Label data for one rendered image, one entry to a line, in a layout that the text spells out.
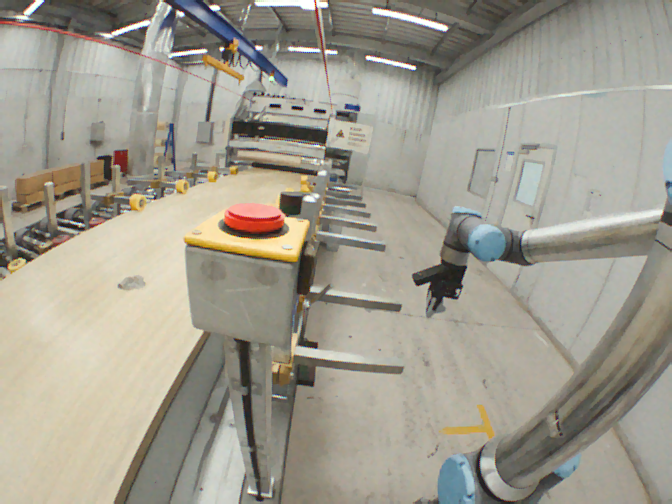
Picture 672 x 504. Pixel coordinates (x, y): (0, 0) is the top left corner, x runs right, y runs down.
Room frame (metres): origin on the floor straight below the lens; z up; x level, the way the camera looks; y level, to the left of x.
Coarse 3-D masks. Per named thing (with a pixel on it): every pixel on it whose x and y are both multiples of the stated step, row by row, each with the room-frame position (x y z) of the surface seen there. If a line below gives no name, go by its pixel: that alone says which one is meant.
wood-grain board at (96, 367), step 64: (192, 192) 1.50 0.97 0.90; (256, 192) 1.76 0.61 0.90; (64, 256) 0.46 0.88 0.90; (128, 256) 0.58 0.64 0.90; (0, 320) 0.11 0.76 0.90; (64, 320) 0.24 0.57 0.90; (128, 320) 0.33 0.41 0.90; (0, 384) 0.00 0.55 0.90; (64, 384) 0.11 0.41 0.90; (128, 384) 0.19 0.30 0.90; (0, 448) -0.08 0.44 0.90; (64, 448) 0.02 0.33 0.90; (128, 448) 0.08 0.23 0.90
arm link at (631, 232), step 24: (600, 216) 0.37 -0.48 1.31; (624, 216) 0.30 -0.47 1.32; (648, 216) 0.25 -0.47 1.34; (528, 240) 0.55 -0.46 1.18; (552, 240) 0.47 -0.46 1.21; (576, 240) 0.40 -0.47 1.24; (600, 240) 0.34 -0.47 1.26; (624, 240) 0.28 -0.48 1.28; (648, 240) 0.24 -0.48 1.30; (528, 264) 0.60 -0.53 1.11
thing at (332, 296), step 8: (312, 288) 0.72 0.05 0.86; (320, 288) 0.73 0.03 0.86; (312, 296) 0.70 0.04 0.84; (328, 296) 0.70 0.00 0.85; (336, 296) 0.70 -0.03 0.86; (344, 296) 0.71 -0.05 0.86; (352, 296) 0.72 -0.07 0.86; (360, 296) 0.72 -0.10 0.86; (368, 296) 0.73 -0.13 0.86; (376, 296) 0.74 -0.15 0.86; (344, 304) 0.71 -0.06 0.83; (352, 304) 0.71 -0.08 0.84; (360, 304) 0.71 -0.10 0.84; (368, 304) 0.71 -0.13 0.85; (376, 304) 0.71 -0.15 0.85; (384, 304) 0.71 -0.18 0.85; (392, 304) 0.72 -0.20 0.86; (400, 304) 0.72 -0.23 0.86
